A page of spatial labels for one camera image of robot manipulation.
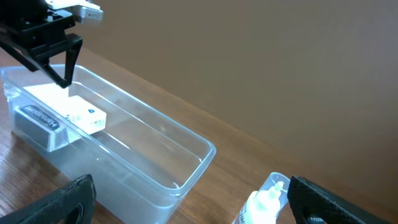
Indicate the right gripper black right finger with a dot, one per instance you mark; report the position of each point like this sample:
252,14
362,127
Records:
311,203

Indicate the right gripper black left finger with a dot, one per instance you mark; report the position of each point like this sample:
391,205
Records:
73,203

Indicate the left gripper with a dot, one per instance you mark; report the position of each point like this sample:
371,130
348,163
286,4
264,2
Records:
33,25

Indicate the Hansaplast plaster box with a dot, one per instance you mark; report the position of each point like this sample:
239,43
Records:
50,130

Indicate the clear plastic container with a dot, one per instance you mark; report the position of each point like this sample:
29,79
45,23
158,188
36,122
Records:
143,163

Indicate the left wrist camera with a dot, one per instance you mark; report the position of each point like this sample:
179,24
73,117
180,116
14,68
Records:
84,11

